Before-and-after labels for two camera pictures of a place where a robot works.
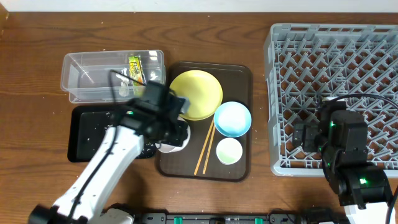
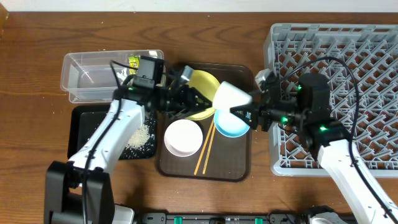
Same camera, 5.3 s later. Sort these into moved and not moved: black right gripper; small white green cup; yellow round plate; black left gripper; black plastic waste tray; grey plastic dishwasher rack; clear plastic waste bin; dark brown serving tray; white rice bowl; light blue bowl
Moved: black right gripper; small white green cup; black left gripper; white rice bowl
Not moved: clear plastic waste bin; black plastic waste tray; dark brown serving tray; grey plastic dishwasher rack; light blue bowl; yellow round plate
